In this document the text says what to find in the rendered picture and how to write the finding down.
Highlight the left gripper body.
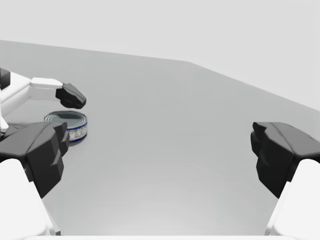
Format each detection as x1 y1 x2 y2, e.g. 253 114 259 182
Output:
0 67 33 137

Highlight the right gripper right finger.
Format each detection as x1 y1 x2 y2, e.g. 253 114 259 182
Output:
250 121 320 237

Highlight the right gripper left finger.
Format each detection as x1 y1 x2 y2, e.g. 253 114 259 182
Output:
0 121 70 237

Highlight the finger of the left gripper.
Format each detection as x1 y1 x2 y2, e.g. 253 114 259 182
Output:
28 77 87 110

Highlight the blue flat can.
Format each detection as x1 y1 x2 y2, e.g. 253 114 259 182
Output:
43 110 89 146

